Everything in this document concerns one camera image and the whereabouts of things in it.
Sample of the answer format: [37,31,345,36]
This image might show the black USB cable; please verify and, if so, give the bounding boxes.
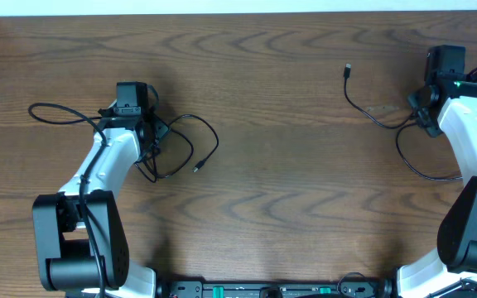
[343,63,465,182]
[132,113,220,184]

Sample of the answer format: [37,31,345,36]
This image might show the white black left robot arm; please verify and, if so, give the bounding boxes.
[32,82,166,297]

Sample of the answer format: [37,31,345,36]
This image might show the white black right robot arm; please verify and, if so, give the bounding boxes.
[391,45,477,298]

